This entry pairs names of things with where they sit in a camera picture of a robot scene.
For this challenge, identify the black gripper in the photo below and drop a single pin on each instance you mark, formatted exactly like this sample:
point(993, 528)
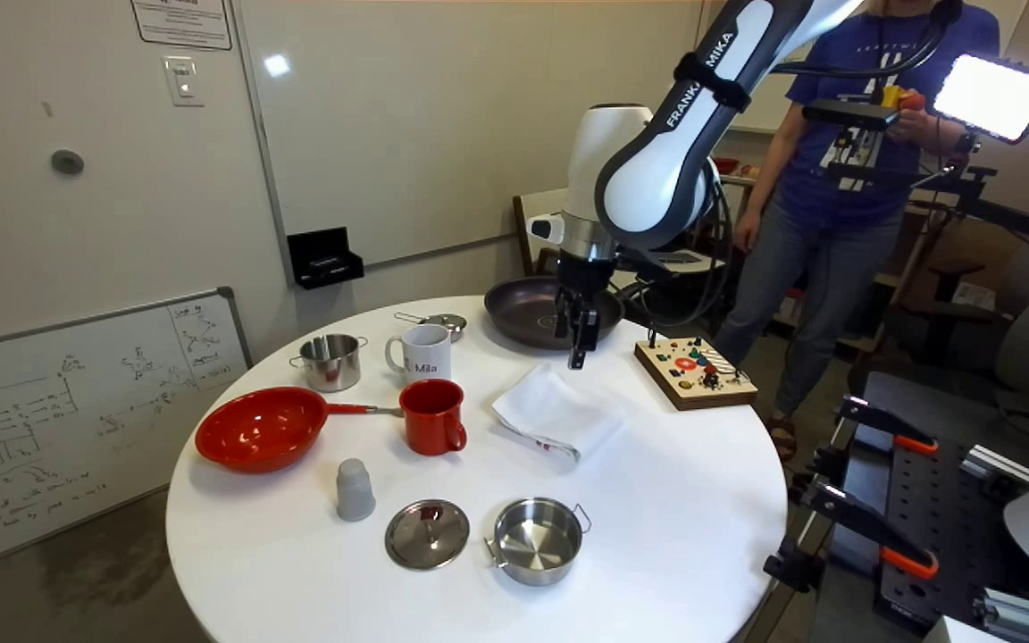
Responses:
point(590, 285)

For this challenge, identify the white towel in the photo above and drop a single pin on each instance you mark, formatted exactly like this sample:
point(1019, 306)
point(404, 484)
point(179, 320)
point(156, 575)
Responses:
point(556, 412)

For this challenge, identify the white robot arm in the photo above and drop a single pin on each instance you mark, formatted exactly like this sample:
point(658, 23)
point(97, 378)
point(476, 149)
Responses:
point(658, 179)

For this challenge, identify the dark nonstick frying pan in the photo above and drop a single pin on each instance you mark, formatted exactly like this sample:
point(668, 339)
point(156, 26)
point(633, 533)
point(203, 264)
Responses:
point(527, 310)

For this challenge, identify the wooden board with parts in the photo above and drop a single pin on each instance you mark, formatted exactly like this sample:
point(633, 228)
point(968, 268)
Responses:
point(693, 371)

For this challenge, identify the white printed mug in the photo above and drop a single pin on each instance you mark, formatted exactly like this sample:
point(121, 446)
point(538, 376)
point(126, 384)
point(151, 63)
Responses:
point(421, 356)

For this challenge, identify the red ceramic mug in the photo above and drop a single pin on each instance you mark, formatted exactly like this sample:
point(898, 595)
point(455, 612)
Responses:
point(433, 418)

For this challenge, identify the small steel saucepan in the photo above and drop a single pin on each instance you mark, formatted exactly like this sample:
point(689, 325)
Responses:
point(328, 360)

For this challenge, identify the flat steel lid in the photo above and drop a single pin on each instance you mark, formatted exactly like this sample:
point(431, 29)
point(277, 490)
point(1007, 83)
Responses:
point(425, 533)

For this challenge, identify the person in blue shirt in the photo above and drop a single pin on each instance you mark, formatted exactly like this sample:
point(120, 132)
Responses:
point(849, 179)

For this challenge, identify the red colander bowl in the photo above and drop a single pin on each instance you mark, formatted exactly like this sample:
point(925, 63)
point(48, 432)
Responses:
point(258, 430)

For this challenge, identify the black handheld controller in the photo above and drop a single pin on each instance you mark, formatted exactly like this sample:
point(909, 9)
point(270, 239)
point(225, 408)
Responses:
point(849, 113)

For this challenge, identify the bright led light panel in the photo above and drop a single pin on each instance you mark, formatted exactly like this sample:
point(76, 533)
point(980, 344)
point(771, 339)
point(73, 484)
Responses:
point(996, 97)

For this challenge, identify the leaning whiteboard with drawings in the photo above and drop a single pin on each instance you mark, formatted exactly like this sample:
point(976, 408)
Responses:
point(73, 415)

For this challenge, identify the black wall-mounted holder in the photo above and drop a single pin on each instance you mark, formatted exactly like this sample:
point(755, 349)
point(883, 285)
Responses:
point(326, 257)

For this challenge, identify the white light switch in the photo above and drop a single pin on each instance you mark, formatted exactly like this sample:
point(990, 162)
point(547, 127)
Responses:
point(184, 78)

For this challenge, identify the paper notice on wall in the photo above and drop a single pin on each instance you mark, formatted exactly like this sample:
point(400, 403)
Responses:
point(179, 23)

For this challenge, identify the round grey wall knob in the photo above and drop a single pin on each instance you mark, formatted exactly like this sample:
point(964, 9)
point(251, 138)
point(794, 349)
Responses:
point(64, 162)

